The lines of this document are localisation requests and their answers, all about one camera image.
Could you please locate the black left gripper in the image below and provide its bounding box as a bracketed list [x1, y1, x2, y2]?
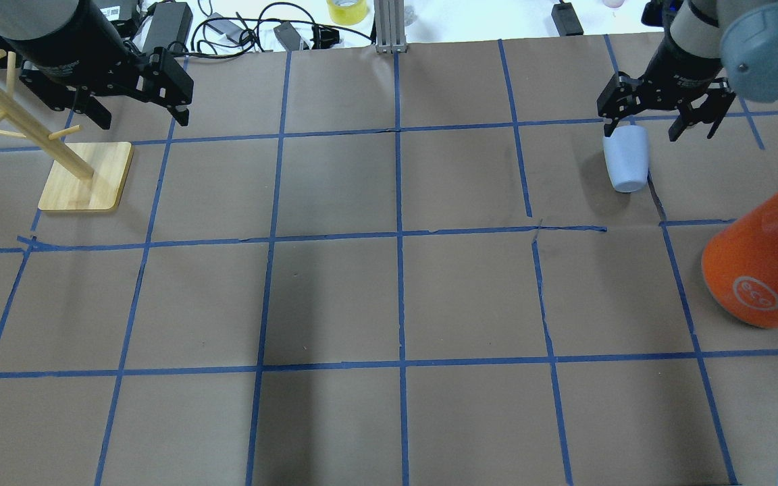
[19, 47, 194, 130]

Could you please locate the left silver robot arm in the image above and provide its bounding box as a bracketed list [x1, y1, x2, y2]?
[0, 1, 194, 130]

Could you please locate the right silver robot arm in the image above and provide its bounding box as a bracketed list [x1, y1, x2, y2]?
[596, 1, 778, 142]

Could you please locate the orange cylindrical bin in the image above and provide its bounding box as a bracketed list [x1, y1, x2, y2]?
[701, 192, 778, 329]

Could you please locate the wooden cup holder tree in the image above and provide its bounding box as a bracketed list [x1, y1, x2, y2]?
[0, 49, 134, 213]

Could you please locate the light blue plastic cup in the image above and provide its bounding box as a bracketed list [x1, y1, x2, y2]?
[602, 124, 650, 194]

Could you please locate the yellow tape roll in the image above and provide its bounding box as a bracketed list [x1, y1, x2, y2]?
[326, 0, 369, 26]

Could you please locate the aluminium frame post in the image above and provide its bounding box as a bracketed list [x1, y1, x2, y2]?
[373, 0, 408, 55]

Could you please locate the small black power brick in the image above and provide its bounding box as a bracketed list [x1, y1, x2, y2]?
[550, 1, 584, 37]

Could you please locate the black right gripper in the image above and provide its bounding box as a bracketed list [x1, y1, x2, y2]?
[596, 64, 737, 142]

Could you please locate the black power adapter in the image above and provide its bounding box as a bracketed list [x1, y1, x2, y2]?
[141, 2, 192, 56]

